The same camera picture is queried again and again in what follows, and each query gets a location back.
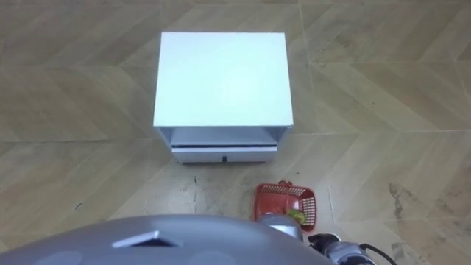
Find white bedside cabinet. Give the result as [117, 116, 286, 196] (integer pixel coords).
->
[152, 31, 294, 165]

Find green soft toy fruit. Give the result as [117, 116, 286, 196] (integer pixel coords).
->
[287, 208, 307, 226]

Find robot body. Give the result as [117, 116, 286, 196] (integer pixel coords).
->
[0, 214, 334, 265]

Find red plastic basket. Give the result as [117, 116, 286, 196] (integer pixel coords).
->
[252, 180, 317, 233]

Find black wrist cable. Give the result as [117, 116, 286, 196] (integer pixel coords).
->
[359, 243, 399, 265]

